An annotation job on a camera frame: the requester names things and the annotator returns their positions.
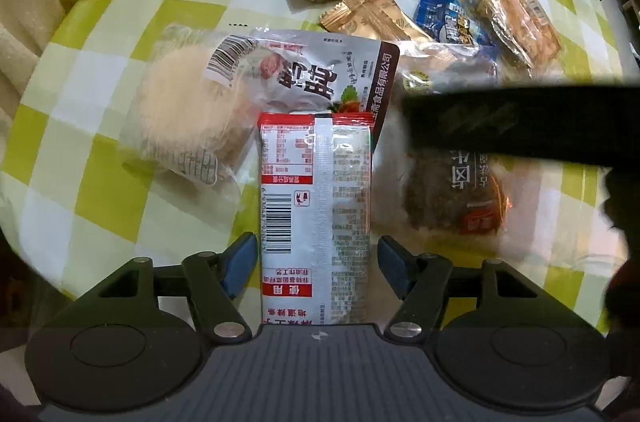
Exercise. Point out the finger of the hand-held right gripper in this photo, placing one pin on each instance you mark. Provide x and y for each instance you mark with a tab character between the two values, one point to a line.
500	122

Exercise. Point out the grey packet with brown stripe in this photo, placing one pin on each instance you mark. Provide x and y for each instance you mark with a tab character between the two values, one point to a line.
310	72

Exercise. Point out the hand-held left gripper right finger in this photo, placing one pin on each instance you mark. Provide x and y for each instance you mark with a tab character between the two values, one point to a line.
395	268

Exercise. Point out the blue snack packet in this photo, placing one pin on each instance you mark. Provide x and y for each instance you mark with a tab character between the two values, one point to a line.
440	15

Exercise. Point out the dark cake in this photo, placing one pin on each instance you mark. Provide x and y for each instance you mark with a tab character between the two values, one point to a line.
440	192

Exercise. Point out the cream fleece blanket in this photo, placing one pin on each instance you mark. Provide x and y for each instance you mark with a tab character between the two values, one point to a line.
30	2

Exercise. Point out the gold snack packet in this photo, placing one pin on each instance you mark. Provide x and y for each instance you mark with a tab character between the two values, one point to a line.
380	15

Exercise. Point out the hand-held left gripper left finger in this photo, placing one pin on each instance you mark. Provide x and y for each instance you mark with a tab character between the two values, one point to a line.
240	263

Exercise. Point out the red and white snack packet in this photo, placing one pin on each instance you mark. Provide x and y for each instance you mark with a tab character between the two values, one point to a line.
310	202

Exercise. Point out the clear packet of orange cookies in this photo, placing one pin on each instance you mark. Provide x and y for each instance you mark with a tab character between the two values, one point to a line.
520	17

